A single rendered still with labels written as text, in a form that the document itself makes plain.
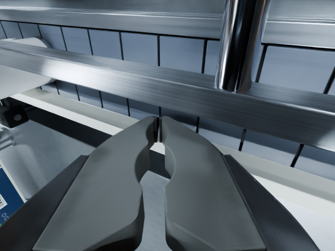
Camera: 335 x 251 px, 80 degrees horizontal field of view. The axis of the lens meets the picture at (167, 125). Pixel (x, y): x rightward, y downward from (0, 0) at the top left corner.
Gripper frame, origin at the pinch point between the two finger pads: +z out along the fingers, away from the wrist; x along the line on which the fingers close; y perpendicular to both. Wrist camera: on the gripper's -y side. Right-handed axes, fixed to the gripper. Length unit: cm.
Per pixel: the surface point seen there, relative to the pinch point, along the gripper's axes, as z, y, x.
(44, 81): 11.5, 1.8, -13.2
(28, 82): 9.8, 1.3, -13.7
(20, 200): 20, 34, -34
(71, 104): 8.9, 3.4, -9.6
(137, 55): 7.4, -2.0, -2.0
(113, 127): 4.7, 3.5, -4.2
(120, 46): 8.4, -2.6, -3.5
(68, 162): 15.8, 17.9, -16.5
